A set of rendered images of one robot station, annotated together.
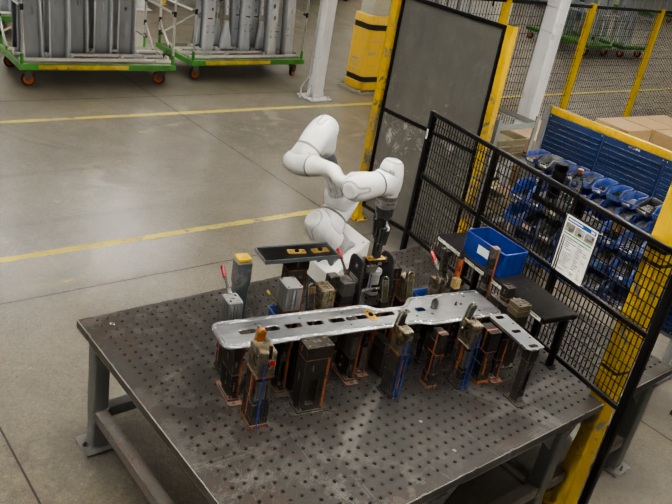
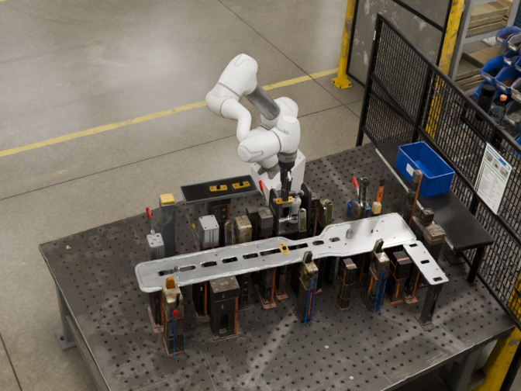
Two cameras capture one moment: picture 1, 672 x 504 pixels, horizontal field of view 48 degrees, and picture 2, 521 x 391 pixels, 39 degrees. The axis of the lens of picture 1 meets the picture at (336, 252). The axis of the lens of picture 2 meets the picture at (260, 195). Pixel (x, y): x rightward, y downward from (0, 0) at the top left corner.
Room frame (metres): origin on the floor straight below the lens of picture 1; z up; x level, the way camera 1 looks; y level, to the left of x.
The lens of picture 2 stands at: (0.31, -0.54, 3.38)
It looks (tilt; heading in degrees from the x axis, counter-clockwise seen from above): 39 degrees down; 11
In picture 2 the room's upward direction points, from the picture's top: 4 degrees clockwise
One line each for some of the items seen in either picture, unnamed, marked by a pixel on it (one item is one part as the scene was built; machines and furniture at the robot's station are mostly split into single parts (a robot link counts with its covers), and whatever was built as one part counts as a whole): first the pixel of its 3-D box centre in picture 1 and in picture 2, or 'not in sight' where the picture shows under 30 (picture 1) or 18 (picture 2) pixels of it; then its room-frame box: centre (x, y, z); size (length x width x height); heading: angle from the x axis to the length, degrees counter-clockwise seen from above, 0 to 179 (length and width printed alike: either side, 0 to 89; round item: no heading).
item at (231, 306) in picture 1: (228, 334); (156, 267); (2.70, 0.39, 0.88); 0.11 x 0.10 x 0.36; 32
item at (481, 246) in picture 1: (494, 251); (423, 168); (3.59, -0.81, 1.09); 0.30 x 0.17 x 0.13; 36
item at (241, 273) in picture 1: (237, 303); (168, 234); (2.89, 0.39, 0.92); 0.08 x 0.08 x 0.44; 32
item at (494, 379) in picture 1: (498, 351); (412, 275); (3.02, -0.83, 0.84); 0.11 x 0.06 x 0.29; 32
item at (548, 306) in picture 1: (501, 273); (429, 191); (3.51, -0.86, 1.01); 0.90 x 0.22 x 0.03; 32
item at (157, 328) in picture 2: (232, 364); (156, 298); (2.53, 0.33, 0.84); 0.18 x 0.06 x 0.29; 32
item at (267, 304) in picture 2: (349, 347); (267, 275); (2.82, -0.13, 0.84); 0.17 x 0.06 x 0.29; 32
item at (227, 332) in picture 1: (367, 317); (281, 251); (2.85, -0.19, 1.00); 1.38 x 0.22 x 0.02; 122
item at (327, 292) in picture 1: (319, 322); (241, 250); (2.91, 0.02, 0.89); 0.13 x 0.11 x 0.38; 32
